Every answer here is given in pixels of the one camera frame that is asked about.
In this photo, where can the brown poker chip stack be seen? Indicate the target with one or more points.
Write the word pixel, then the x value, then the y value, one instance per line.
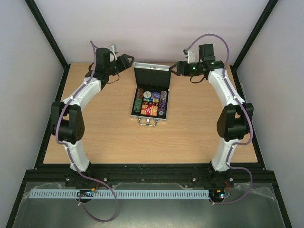
pixel 139 93

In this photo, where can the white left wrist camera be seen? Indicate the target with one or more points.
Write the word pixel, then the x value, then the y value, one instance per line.
pixel 113 52

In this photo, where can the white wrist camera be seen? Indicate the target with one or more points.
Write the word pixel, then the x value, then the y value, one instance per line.
pixel 189 55
pixel 113 52

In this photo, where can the white dealer button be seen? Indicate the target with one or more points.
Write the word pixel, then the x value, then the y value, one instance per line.
pixel 147 95

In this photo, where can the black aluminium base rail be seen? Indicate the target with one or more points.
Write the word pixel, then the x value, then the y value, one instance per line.
pixel 186 175

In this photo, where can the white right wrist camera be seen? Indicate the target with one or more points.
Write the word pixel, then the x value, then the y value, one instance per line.
pixel 189 55

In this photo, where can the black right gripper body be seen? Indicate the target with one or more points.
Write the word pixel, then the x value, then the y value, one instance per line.
pixel 180 68

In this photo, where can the green poker chip stack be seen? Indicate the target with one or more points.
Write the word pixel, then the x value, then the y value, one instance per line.
pixel 137 105

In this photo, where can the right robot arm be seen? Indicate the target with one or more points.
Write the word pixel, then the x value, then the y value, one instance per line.
pixel 235 119

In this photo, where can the aluminium poker case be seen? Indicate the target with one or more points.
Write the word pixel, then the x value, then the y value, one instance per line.
pixel 150 103

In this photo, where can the light blue cable duct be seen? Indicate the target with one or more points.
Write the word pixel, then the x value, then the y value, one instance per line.
pixel 120 194

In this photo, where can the red card deck box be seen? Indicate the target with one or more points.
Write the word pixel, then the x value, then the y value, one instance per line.
pixel 149 109

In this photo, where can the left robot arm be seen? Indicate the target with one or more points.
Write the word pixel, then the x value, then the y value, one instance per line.
pixel 66 120

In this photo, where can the blue gold card deck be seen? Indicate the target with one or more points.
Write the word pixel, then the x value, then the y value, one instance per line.
pixel 151 99

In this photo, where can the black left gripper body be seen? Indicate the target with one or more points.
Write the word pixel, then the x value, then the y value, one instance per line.
pixel 115 70

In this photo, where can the purple poker chip stack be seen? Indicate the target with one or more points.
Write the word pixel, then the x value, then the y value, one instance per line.
pixel 162 103

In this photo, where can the purple round button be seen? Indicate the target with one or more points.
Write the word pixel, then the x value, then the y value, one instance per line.
pixel 156 95

